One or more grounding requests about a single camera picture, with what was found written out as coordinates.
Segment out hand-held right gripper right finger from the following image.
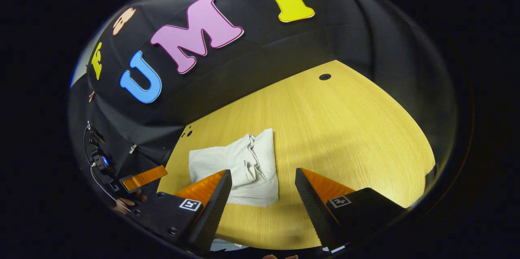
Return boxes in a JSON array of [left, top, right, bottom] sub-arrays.
[[295, 167, 409, 251]]

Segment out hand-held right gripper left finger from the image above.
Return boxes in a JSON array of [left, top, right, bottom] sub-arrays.
[[130, 169, 233, 253]]

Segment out white jeans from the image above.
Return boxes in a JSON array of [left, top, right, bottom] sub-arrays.
[[188, 128, 280, 208]]

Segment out black backdrop cloth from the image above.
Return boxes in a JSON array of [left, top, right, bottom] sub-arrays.
[[68, 0, 459, 211]]

